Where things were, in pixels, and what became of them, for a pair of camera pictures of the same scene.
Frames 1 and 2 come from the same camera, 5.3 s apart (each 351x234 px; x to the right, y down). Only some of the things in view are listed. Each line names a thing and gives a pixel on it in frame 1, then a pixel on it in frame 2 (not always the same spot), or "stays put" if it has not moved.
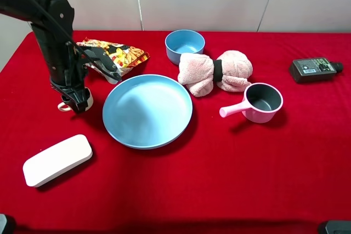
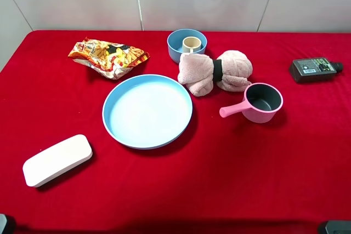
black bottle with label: (314, 69) stays put
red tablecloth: (226, 175) stays put
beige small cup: (64, 106) to (191, 44)
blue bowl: (183, 41) stays put
